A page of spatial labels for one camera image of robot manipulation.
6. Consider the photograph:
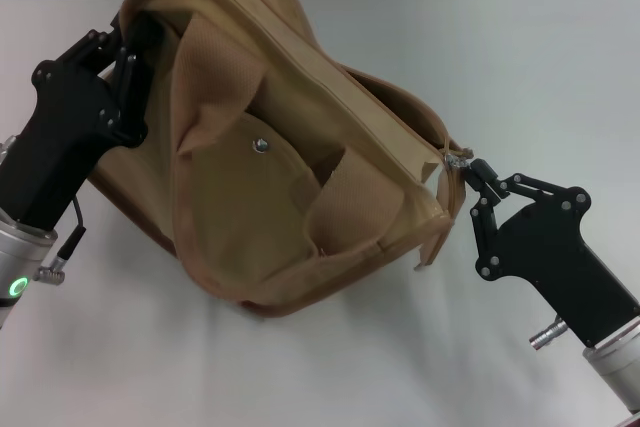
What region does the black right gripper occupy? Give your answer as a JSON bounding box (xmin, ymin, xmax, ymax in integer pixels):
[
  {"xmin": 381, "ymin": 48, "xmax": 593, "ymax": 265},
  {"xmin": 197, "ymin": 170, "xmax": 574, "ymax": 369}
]
[{"xmin": 467, "ymin": 158, "xmax": 640, "ymax": 348}]

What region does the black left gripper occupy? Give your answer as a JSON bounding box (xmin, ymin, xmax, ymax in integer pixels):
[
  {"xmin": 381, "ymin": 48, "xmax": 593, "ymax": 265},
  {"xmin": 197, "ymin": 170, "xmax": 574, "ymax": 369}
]
[{"xmin": 0, "ymin": 14, "xmax": 166, "ymax": 231}]

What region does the silver metal zipper pull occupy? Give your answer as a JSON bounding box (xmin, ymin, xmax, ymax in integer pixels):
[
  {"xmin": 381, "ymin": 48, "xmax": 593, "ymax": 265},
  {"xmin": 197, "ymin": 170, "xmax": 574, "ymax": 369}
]
[{"xmin": 443, "ymin": 148, "xmax": 475, "ymax": 172}]

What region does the khaki canvas food bag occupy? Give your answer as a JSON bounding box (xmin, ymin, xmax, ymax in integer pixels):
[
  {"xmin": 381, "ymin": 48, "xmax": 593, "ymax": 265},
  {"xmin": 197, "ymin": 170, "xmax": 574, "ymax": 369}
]
[{"xmin": 89, "ymin": 0, "xmax": 476, "ymax": 321}]

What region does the right gripper cable plug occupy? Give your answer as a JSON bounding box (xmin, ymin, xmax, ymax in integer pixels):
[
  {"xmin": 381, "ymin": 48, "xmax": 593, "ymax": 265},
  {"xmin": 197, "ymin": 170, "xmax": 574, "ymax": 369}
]
[{"xmin": 529, "ymin": 315, "xmax": 570, "ymax": 351}]

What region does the gripper cable plug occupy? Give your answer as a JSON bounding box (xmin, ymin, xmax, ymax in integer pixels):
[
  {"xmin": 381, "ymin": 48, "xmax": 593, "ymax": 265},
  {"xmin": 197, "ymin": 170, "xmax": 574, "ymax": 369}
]
[
  {"xmin": 33, "ymin": 196, "xmax": 90, "ymax": 285},
  {"xmin": 529, "ymin": 315, "xmax": 570, "ymax": 351}
]

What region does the left gripper cable plug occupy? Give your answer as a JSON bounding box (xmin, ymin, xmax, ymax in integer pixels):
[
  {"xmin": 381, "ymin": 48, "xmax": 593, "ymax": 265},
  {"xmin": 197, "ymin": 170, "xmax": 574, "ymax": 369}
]
[{"xmin": 33, "ymin": 196, "xmax": 90, "ymax": 285}]

